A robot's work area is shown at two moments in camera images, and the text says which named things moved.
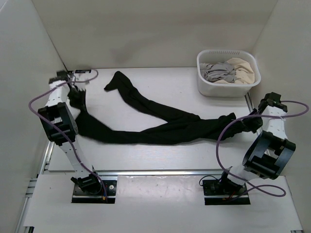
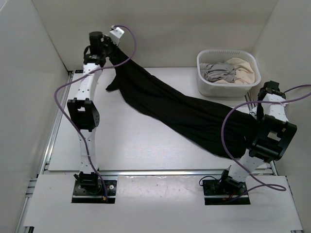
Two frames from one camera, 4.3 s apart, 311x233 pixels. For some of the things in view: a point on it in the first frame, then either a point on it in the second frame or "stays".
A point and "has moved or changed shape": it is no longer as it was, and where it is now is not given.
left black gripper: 81,103 -> 107,39
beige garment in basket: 244,73 stays
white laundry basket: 227,73 stays
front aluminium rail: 166,172 stays
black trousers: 182,127 has moved or changed shape
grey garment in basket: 223,71 stays
